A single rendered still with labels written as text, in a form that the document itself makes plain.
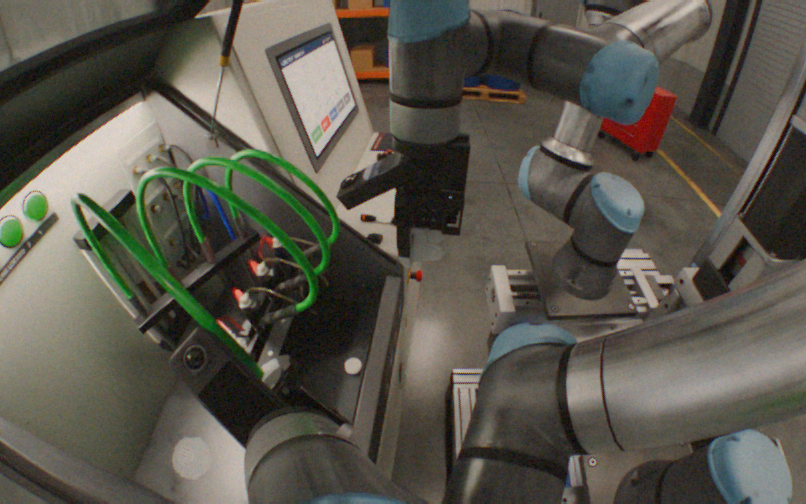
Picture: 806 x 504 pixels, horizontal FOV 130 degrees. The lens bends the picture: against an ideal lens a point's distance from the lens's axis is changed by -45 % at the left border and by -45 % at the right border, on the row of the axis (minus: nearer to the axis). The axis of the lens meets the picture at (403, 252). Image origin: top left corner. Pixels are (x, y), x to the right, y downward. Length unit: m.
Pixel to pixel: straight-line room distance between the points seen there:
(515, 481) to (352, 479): 0.10
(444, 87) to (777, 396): 0.32
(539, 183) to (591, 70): 0.42
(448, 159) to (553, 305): 0.43
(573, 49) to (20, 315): 0.80
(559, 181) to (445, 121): 0.39
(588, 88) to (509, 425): 0.27
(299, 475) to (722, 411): 0.19
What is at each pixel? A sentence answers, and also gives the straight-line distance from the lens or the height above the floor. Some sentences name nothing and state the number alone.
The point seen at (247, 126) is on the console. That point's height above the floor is 1.31.
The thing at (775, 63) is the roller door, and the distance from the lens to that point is 7.23.
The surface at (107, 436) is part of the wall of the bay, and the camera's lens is 0.86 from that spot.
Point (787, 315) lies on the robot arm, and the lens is 0.19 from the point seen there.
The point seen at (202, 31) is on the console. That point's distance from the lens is 0.74.
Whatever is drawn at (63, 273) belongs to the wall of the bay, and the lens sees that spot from 0.71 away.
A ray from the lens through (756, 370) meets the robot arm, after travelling 0.19.
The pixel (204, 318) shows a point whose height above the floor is 1.32.
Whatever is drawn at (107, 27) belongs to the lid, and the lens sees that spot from 0.59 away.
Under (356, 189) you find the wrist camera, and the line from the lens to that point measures 0.40.
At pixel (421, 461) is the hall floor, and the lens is 1.59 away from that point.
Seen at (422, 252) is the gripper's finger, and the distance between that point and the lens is 0.46.
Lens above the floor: 1.56
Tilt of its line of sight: 44 degrees down
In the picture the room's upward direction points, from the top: straight up
